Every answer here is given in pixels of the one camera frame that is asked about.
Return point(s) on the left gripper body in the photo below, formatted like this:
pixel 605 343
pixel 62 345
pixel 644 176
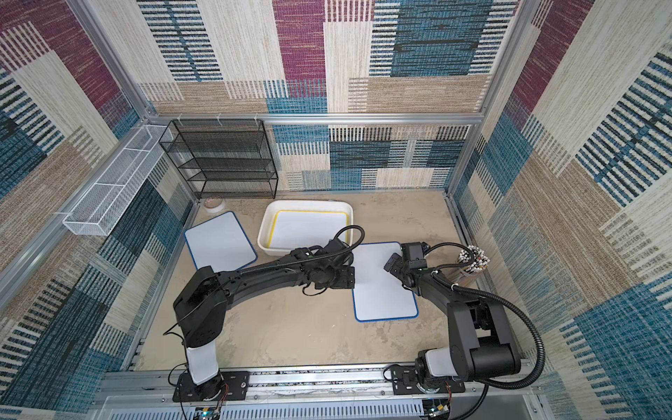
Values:
pixel 342 280

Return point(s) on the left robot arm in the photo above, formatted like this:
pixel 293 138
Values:
pixel 201 307

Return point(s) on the cup of pencils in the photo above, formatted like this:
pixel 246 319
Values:
pixel 475 260

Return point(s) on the black wire mesh shelf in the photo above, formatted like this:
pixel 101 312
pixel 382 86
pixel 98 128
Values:
pixel 222 158

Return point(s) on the blue-framed whiteboard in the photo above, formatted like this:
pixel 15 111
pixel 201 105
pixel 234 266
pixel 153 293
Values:
pixel 378 295
pixel 220 243

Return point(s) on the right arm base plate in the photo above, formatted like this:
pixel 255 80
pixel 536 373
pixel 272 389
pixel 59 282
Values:
pixel 406 380

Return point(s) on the tape roll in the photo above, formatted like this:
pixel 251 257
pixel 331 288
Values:
pixel 214 205

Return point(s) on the white wire mesh basket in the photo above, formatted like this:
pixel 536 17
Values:
pixel 106 201

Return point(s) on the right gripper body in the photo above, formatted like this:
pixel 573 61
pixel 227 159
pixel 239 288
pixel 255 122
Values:
pixel 395 265

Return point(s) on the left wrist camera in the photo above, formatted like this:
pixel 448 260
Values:
pixel 334 248

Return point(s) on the aluminium front rail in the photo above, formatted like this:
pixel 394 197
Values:
pixel 348 382

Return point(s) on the yellow-framed whiteboard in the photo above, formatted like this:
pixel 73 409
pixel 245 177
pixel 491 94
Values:
pixel 293 229

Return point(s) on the white plastic storage box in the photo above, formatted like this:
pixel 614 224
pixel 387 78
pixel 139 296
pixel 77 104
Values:
pixel 293 204

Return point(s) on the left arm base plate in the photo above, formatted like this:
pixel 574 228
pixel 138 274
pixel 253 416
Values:
pixel 227 386

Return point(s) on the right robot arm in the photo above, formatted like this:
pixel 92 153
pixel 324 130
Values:
pixel 481 344

